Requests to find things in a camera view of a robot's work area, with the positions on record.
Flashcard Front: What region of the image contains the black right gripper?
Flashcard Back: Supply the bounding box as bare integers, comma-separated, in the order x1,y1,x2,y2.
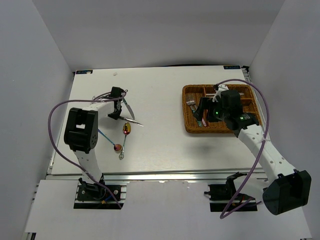
192,97,229,123

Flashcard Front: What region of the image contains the teal handled knife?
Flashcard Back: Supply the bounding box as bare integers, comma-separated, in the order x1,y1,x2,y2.
122,89,135,121

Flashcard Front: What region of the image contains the white chopstick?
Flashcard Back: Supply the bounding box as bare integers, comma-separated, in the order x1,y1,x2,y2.
205,92,245,97

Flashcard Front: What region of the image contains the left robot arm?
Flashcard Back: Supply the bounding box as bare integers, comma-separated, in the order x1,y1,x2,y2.
64,87,126,200

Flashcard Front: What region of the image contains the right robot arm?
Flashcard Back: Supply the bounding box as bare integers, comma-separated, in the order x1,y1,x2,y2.
193,89,312,215

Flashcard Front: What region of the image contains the brown wicker cutlery basket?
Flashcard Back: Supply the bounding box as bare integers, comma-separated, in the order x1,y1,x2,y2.
182,84,262,134

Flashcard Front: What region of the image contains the gold iridescent spoon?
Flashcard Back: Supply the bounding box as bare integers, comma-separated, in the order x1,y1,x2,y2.
118,122,131,160

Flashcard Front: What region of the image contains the table logo sticker right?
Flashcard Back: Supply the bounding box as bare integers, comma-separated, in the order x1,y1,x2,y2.
223,65,241,70

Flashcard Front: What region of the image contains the table logo sticker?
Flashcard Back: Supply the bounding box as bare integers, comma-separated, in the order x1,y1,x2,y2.
223,65,241,70
75,69,93,75

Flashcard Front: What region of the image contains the table logo sticker left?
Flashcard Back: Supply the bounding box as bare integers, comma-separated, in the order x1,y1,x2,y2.
75,69,93,75

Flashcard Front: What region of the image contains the small rainbow spoon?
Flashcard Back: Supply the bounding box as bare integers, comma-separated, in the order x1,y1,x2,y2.
98,129,122,152

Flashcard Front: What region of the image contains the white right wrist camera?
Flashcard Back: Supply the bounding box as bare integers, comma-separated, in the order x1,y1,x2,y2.
212,84,229,102

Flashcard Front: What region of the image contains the aluminium table frame rail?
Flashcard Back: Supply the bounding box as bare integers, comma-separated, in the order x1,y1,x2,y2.
45,169,267,181

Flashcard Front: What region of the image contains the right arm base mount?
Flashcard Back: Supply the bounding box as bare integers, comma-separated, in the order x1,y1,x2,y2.
203,172,258,213

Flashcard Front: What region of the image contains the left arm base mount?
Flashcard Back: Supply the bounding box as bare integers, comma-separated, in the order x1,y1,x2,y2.
73,178,121,210

